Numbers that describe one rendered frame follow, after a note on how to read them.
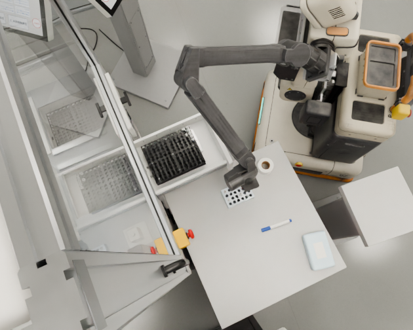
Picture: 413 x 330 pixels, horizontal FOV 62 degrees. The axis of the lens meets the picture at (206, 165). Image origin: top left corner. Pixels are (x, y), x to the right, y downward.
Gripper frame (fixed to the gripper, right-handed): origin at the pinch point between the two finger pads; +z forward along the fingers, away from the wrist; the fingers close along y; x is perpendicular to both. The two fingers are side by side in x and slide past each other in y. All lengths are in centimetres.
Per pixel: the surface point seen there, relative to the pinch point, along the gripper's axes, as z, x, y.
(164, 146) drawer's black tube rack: -8.5, -26.9, -25.5
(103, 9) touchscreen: -19, -30, -92
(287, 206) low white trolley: 5.3, 14.1, 15.8
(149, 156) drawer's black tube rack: -8.3, -34.2, -23.8
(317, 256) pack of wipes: 1.2, 15.3, 39.5
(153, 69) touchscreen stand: 75, -12, -117
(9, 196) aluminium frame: -116, -42, 15
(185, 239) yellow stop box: -8.6, -32.4, 13.7
